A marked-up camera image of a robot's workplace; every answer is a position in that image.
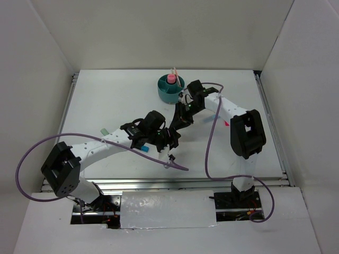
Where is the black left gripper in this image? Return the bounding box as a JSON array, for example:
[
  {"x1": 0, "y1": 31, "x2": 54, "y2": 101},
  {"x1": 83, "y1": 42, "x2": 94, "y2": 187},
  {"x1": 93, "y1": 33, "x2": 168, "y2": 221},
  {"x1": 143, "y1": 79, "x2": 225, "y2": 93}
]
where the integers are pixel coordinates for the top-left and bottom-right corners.
[{"x1": 147, "y1": 126, "x2": 181, "y2": 157}]

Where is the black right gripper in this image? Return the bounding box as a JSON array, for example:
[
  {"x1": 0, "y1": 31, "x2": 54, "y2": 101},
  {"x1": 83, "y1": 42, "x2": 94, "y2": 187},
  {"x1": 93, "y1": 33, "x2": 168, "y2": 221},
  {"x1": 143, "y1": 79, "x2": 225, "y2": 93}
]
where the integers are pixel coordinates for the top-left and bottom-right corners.
[{"x1": 171, "y1": 101, "x2": 203, "y2": 131}]

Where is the blue capped clear highlighter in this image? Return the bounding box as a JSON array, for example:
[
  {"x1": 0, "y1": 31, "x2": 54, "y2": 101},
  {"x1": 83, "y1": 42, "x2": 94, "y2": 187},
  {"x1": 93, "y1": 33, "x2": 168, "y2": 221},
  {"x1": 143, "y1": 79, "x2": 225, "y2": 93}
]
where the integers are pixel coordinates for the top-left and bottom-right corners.
[{"x1": 203, "y1": 115, "x2": 215, "y2": 123}]

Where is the pink capped marker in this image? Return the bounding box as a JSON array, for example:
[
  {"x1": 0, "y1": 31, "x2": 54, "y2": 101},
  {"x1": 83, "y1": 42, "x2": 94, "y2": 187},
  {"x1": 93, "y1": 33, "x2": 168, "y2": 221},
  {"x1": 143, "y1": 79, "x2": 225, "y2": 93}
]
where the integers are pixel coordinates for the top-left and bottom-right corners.
[{"x1": 166, "y1": 74, "x2": 176, "y2": 85}]

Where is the thin orange pen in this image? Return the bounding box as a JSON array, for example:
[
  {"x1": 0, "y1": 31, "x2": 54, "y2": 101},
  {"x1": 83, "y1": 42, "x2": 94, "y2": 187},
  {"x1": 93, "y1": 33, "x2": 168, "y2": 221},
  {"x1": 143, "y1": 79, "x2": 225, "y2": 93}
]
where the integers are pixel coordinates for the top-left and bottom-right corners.
[{"x1": 173, "y1": 67, "x2": 182, "y2": 87}]

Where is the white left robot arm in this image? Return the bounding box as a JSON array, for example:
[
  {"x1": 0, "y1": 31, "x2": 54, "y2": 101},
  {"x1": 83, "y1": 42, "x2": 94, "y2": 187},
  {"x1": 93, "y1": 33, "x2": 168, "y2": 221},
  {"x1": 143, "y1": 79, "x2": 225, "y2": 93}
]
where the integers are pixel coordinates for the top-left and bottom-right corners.
[{"x1": 41, "y1": 111, "x2": 180, "y2": 211}]

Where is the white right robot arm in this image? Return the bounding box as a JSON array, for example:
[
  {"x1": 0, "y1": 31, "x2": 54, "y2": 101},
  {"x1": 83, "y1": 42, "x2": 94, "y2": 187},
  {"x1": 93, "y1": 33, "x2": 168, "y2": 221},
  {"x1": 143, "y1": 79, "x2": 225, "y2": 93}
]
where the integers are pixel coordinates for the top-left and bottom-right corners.
[{"x1": 170, "y1": 80, "x2": 266, "y2": 207}]

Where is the teal round organizer container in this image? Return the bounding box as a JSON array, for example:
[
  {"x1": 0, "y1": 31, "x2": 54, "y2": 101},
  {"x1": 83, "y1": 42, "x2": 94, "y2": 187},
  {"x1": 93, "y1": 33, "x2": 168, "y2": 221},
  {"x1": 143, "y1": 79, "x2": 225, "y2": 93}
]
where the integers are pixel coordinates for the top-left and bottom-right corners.
[{"x1": 157, "y1": 74, "x2": 185, "y2": 104}]

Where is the black blue highlighter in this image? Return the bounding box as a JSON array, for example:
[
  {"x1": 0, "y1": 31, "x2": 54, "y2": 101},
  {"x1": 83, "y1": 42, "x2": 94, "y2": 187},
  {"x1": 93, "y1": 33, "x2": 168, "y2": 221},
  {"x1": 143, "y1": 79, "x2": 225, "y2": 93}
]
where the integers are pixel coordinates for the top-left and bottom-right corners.
[{"x1": 140, "y1": 146, "x2": 149, "y2": 152}]

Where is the green highlighter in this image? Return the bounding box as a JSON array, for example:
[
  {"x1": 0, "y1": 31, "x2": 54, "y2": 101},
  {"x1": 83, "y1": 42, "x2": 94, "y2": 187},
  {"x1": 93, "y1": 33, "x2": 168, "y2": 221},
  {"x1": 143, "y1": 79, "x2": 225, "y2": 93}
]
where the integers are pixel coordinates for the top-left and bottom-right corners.
[{"x1": 100, "y1": 128, "x2": 109, "y2": 136}]

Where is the white foil cover plate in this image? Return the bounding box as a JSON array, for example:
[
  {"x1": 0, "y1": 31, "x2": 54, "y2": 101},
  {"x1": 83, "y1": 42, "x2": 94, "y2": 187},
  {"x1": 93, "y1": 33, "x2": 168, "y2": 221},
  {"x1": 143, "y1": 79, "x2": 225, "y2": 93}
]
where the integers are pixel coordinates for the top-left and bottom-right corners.
[{"x1": 120, "y1": 190, "x2": 217, "y2": 229}]

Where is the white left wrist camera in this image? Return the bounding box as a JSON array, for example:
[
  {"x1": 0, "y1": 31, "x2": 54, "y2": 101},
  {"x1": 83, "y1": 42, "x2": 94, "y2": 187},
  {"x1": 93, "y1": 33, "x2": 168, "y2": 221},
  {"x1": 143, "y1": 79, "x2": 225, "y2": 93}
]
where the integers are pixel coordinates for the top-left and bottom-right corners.
[{"x1": 158, "y1": 145, "x2": 175, "y2": 169}]

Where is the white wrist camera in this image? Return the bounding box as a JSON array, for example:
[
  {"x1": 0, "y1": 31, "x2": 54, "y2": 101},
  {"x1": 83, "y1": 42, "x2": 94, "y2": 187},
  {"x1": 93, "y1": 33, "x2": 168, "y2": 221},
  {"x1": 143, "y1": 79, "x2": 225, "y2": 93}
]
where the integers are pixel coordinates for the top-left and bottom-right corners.
[
  {"x1": 158, "y1": 145, "x2": 175, "y2": 169},
  {"x1": 179, "y1": 91, "x2": 190, "y2": 105}
]

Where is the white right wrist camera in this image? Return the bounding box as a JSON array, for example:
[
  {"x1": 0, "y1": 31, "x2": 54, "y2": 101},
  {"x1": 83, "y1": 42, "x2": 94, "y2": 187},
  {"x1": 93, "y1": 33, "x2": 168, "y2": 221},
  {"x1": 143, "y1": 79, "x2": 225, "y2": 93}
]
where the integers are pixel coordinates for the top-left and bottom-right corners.
[{"x1": 179, "y1": 91, "x2": 190, "y2": 105}]

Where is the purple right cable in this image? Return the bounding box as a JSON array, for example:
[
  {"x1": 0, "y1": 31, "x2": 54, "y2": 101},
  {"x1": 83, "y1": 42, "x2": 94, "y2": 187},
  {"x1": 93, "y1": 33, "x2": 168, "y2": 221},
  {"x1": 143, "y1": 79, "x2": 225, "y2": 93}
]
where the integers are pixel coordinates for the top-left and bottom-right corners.
[{"x1": 201, "y1": 82, "x2": 275, "y2": 224}]

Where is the purple cable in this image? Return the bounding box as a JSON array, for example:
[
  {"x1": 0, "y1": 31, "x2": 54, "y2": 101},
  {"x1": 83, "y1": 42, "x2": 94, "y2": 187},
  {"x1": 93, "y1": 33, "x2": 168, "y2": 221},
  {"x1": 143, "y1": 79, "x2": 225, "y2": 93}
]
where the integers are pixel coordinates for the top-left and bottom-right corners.
[
  {"x1": 15, "y1": 133, "x2": 189, "y2": 225},
  {"x1": 201, "y1": 82, "x2": 275, "y2": 224}
]

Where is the aluminium rail frame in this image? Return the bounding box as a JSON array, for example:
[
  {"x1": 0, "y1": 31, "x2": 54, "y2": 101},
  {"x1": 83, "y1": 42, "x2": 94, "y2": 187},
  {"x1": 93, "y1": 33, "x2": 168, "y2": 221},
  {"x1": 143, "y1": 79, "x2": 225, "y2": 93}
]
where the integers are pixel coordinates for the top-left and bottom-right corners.
[{"x1": 60, "y1": 69, "x2": 290, "y2": 192}]

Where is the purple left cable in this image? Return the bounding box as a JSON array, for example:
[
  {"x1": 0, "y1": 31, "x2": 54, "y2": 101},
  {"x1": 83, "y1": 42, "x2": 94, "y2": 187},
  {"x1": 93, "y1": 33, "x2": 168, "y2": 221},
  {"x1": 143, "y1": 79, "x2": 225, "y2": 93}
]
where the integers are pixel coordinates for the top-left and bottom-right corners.
[{"x1": 15, "y1": 133, "x2": 189, "y2": 225}]

